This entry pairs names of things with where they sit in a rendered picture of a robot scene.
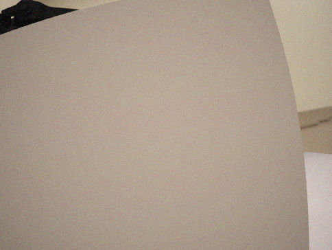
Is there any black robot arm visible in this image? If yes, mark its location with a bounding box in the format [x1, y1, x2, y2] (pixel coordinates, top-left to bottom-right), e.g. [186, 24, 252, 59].
[0, 0, 77, 35]

